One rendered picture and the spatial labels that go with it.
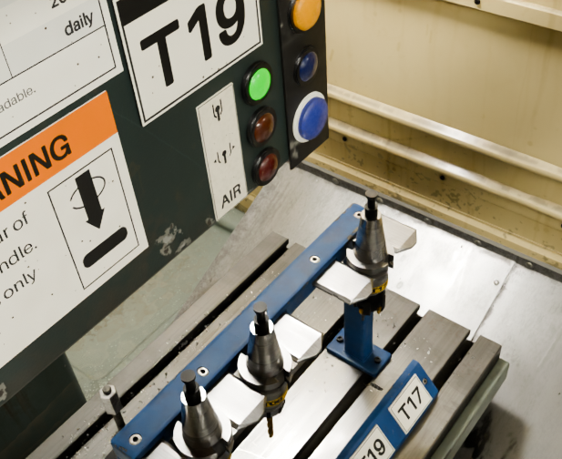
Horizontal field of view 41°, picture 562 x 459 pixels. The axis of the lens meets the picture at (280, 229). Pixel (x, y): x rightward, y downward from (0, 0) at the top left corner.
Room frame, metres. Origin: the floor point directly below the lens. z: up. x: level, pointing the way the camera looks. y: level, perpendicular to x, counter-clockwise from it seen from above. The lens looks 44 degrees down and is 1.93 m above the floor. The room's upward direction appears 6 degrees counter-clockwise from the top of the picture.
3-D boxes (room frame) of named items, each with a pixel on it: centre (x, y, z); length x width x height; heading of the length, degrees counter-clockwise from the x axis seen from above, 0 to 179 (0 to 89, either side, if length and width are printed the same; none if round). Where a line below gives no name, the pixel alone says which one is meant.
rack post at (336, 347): (0.77, -0.11, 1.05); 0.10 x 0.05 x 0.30; 48
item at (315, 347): (0.57, -0.01, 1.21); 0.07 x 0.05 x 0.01; 48
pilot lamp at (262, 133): (0.38, 0.00, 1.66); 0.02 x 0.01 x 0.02; 138
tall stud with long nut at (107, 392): (0.65, 0.28, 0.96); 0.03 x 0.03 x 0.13
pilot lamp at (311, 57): (0.42, -0.03, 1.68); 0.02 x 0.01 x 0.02; 138
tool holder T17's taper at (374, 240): (0.69, -0.12, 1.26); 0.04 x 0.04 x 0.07
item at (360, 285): (0.65, -0.08, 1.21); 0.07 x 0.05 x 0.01; 48
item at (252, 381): (0.53, 0.03, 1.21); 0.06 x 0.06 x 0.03
